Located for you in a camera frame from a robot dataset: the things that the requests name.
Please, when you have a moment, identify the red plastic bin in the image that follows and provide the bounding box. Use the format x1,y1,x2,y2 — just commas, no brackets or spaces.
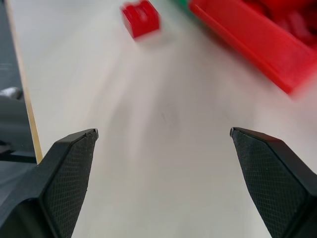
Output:
188,0,317,95

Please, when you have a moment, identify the red toy block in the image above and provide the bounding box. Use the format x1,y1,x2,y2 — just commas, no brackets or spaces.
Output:
120,0,162,40

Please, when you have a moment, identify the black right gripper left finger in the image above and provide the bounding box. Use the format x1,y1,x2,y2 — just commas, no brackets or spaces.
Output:
0,128,99,238

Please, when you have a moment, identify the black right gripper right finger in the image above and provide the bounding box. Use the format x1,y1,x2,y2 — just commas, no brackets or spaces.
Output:
229,127,317,238

